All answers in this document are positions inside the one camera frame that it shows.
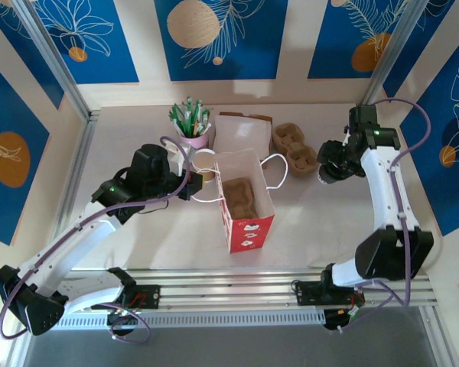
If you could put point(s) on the pink straw holder cup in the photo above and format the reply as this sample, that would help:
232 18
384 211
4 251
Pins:
197 142

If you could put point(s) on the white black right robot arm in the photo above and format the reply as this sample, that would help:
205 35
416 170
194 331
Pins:
386 199

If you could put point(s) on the kraft cardboard box white top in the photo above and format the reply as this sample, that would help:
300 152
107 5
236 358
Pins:
241 132

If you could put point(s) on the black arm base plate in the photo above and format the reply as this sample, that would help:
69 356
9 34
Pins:
149 296
306 294

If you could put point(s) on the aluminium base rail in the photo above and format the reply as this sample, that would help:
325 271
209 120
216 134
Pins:
233 286

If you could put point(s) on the aluminium frame post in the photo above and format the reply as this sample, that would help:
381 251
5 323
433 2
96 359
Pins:
390 57
57 57

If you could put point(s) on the green white wrapped straw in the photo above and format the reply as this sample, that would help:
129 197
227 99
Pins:
191 114
176 119
198 114
184 114
206 119

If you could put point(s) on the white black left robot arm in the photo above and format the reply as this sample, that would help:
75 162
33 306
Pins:
69 244

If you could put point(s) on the brown paper cup white rim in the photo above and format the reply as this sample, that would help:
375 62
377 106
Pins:
204 160
206 177

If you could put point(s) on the red white paper bag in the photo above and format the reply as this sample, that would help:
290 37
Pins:
250 237

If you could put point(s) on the brown pulp cup carrier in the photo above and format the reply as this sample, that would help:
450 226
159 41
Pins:
239 199
294 153

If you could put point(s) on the aluminium table edge rail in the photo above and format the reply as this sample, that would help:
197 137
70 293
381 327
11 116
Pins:
74 172

